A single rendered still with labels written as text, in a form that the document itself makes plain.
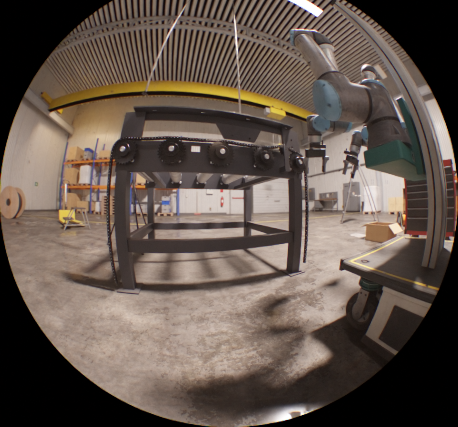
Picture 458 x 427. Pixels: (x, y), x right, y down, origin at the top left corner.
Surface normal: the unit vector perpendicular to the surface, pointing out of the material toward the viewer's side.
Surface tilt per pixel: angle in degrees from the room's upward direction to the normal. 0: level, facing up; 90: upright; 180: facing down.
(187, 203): 90
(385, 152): 90
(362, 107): 135
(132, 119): 90
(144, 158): 90
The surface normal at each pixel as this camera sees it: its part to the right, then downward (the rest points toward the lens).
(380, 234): -1.00, 0.00
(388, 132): -0.76, -0.36
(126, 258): 0.29, -0.05
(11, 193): 0.71, -0.04
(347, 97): -0.26, 0.36
